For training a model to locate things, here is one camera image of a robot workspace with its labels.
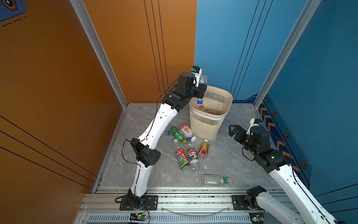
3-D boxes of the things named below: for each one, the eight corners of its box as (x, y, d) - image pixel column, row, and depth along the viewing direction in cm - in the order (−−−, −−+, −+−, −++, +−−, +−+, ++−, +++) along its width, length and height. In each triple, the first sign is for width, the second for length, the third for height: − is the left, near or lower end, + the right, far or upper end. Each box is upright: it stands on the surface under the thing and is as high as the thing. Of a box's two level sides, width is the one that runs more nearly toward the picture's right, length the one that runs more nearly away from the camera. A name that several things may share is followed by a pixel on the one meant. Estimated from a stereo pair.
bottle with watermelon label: (190, 145, 97) (190, 141, 94) (178, 131, 104) (178, 128, 101) (197, 140, 100) (197, 136, 96) (184, 127, 107) (184, 123, 103)
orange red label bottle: (196, 157, 91) (197, 153, 87) (202, 141, 99) (203, 137, 95) (205, 160, 90) (206, 157, 86) (211, 144, 97) (212, 140, 93)
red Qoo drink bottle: (180, 171, 85) (180, 168, 81) (172, 143, 98) (171, 139, 94) (192, 168, 87) (192, 164, 83) (182, 141, 99) (182, 136, 95)
